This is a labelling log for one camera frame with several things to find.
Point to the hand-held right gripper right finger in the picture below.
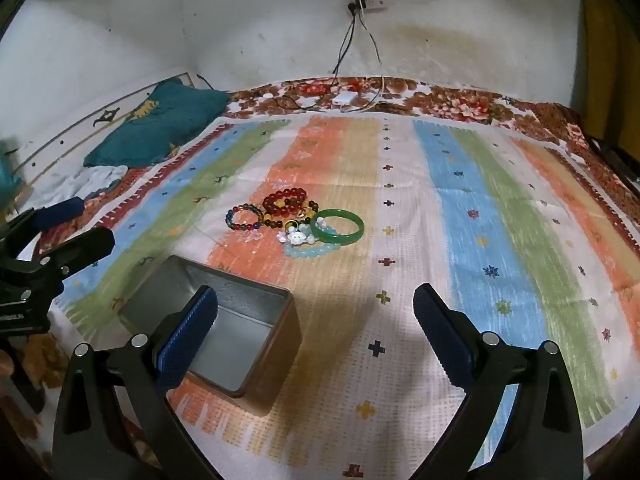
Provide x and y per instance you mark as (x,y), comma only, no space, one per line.
(442,332)

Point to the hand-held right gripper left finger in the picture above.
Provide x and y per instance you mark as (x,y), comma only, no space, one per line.
(187,340)

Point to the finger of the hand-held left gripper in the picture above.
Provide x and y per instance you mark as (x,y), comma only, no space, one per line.
(80,247)
(57,211)

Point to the metal tin box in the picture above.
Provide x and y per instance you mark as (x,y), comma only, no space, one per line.
(240,355)

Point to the green jade bangle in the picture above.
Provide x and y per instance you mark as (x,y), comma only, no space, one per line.
(350,236)

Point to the white crumpled cloth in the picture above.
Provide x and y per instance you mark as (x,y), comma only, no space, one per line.
(95,180)

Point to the teal cloth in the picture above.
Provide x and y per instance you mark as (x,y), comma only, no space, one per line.
(10,170)

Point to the teal pillow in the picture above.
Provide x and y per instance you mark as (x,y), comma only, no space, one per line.
(160,125)

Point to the striped colourful mat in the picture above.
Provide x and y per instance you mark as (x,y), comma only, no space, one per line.
(450,185)

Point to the white charger block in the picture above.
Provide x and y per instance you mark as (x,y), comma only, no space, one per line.
(346,98)

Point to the white power strip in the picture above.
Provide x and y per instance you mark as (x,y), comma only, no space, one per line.
(372,3)

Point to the yellow panel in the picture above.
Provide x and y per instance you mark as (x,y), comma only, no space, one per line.
(607,35)

